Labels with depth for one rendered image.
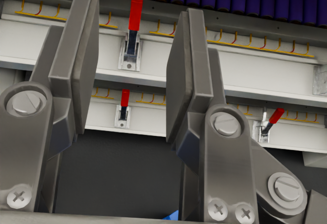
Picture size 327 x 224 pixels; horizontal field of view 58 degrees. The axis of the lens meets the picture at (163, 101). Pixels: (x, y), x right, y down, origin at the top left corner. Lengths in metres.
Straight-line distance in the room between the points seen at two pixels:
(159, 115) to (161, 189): 0.16
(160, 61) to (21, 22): 0.18
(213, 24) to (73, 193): 0.41
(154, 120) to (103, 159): 0.15
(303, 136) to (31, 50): 0.52
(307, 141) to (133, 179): 0.36
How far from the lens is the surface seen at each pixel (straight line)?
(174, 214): 0.54
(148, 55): 0.38
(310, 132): 0.67
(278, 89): 0.43
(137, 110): 0.55
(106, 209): 0.61
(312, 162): 0.75
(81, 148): 0.64
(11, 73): 0.52
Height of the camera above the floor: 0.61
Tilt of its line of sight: 61 degrees down
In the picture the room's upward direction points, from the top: 21 degrees clockwise
